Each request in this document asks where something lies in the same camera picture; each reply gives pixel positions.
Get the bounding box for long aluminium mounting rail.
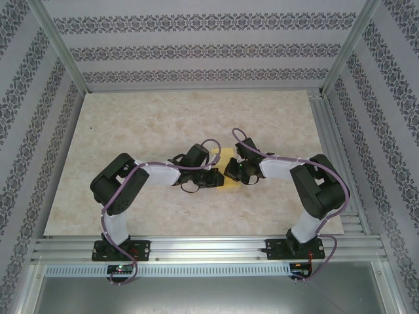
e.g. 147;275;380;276
31;235;389;264

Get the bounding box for aluminium side rail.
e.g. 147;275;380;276
307;90;373;236

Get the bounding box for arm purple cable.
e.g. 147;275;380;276
100;139;221;286
231;128;350;284

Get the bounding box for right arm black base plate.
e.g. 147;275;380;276
265;237;325;261

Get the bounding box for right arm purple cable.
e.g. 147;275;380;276
231;128;350;284

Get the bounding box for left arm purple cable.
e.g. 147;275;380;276
100;139;221;286

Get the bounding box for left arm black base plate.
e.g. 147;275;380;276
91;240;151;262

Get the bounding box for yellow paper sheet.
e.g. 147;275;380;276
211;147;242;190

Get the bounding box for grey metal panel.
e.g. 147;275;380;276
32;276;402;314

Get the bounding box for thin aluminium rear rail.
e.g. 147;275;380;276
83;85;325;95

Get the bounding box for aluminium frame post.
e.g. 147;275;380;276
319;0;384;97
28;0;91;96

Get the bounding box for slotted grey cable duct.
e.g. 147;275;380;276
45;264;294;277

